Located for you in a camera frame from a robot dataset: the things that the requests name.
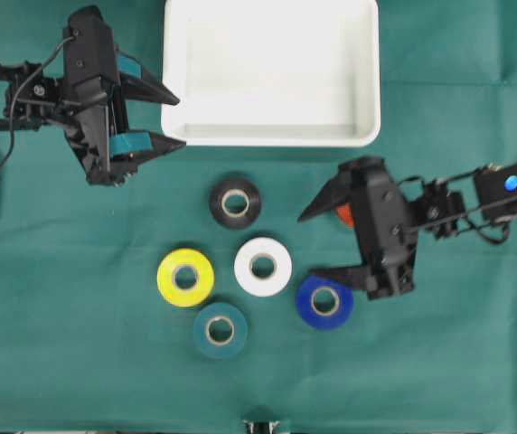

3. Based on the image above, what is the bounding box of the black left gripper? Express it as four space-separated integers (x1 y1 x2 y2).
62 5 186 186

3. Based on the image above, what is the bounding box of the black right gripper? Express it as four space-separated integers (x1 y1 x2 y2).
297 156 418 300

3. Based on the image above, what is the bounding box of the blue tape roll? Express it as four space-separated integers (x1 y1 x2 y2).
296 275 354 330

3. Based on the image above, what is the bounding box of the white tape roll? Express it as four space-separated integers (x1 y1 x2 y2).
234 237 293 297

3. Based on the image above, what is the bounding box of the black tape roll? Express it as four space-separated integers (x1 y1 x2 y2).
209 177 262 230

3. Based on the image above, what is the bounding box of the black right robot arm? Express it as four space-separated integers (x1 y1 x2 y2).
298 156 517 299

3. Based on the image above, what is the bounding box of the orange tape roll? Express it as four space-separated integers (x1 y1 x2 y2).
335 203 354 228

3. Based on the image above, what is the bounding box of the white plastic case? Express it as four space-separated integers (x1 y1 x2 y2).
161 1 381 148

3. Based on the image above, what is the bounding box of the green tape roll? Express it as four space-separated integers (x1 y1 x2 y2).
193 302 249 360

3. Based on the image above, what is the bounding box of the yellow tape roll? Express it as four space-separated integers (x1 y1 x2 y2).
156 248 215 307

